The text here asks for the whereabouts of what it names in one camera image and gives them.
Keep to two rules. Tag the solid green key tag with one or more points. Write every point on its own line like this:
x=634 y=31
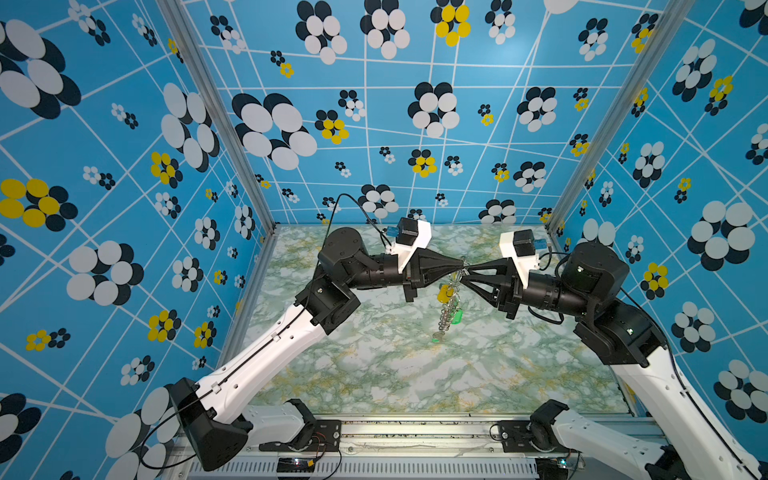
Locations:
x=457 y=318

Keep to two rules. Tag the aluminium corner post left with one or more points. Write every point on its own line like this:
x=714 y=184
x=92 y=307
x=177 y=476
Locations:
x=181 y=30

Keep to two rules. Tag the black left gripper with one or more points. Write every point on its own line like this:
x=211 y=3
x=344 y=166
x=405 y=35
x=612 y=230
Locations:
x=417 y=274

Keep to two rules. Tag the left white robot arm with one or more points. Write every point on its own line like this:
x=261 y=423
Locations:
x=216 y=412

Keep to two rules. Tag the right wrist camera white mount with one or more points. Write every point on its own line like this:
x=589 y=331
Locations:
x=519 y=246

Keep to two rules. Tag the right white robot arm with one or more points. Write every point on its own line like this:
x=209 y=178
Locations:
x=586 y=286

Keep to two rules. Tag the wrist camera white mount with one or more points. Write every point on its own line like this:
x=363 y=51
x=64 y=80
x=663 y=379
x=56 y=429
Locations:
x=412 y=234
x=519 y=246

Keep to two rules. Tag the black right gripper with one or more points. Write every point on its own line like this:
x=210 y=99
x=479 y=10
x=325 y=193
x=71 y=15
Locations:
x=508 y=284

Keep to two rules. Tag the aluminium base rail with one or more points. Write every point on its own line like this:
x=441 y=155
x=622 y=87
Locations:
x=449 y=447

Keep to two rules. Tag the aluminium corner post right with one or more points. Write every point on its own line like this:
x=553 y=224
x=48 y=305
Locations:
x=671 y=20

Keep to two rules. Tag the yellow key tag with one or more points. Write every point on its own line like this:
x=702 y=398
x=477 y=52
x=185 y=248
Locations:
x=446 y=293

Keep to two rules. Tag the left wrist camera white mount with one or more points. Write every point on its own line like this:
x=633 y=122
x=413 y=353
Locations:
x=412 y=234

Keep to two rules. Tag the aluminium corner post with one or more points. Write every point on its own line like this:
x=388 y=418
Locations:
x=671 y=20
x=181 y=30

